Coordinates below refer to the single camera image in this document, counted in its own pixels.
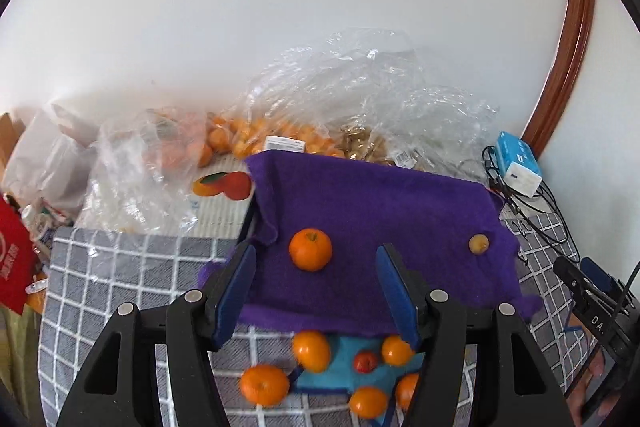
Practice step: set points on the small red fruit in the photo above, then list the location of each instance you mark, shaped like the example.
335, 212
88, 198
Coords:
366, 361

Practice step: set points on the pile of bagged longans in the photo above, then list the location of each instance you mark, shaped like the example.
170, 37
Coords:
365, 142

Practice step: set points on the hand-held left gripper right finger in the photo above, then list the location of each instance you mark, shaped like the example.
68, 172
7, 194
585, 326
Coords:
395, 297

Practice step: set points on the white plastic bag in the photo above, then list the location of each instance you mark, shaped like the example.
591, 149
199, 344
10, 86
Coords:
45, 157

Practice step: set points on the orange tangerine with stem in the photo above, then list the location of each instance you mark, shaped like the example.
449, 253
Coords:
310, 249

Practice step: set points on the blue star felt mat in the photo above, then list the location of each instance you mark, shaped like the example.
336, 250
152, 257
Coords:
340, 372

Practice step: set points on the person's right hand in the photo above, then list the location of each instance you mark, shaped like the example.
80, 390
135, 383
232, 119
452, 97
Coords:
580, 399

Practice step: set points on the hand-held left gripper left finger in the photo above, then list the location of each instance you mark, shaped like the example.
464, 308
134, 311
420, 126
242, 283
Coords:
236, 297

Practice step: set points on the brown wooden door frame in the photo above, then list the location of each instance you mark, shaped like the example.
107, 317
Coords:
575, 47

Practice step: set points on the purple fleece towel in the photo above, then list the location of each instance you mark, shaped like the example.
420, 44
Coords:
375, 207

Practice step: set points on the red paper bag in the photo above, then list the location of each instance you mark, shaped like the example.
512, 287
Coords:
12, 257

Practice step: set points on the blue and white tissue box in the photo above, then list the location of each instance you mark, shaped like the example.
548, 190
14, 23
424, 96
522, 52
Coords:
520, 164

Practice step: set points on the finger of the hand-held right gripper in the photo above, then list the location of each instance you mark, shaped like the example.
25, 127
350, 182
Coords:
602, 277
575, 284

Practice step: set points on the tan longan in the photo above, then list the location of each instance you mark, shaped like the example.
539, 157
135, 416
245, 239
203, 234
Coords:
478, 243

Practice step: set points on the large clear plastic bag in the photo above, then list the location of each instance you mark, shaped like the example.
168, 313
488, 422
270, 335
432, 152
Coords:
360, 77

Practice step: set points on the white carton with orange print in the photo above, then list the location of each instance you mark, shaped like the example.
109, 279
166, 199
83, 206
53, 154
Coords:
220, 197

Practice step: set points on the crumpled clear plastic bag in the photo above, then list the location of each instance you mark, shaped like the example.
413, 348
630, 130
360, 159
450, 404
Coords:
130, 177

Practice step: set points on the grey checked blanket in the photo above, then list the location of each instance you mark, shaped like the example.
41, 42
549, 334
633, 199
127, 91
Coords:
125, 277

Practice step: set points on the brown cardboard box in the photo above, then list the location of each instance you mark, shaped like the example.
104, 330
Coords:
9, 137

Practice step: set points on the pile of bagged tangerines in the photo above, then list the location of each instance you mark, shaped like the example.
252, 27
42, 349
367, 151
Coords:
240, 134

